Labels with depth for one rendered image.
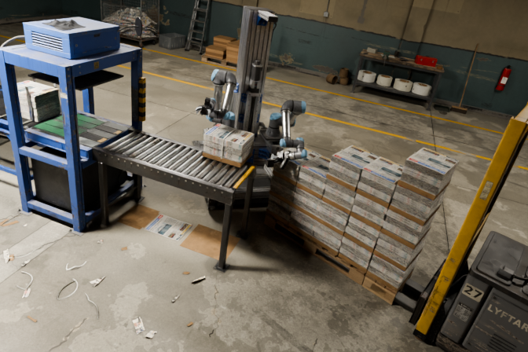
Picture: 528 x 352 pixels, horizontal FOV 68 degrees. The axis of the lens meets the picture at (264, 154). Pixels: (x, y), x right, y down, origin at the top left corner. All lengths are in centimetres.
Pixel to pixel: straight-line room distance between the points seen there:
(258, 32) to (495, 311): 296
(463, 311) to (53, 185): 354
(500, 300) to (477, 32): 750
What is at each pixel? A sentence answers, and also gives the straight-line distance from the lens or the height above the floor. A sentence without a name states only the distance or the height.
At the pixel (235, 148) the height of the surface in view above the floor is 97.
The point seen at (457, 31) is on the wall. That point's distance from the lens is 989.
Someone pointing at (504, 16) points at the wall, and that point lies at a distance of 998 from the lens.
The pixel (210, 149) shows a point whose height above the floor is 89.
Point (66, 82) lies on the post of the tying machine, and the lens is 332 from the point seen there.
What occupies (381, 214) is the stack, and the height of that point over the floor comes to 75.
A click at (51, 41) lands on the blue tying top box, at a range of 359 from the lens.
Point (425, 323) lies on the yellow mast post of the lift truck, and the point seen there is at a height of 20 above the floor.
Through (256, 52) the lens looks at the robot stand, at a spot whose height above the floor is 164.
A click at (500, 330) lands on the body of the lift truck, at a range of 328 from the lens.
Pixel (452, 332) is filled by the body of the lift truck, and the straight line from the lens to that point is 342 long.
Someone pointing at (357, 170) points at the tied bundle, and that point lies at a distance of 328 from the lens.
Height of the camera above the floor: 246
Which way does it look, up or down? 26 degrees down
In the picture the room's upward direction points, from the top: 9 degrees clockwise
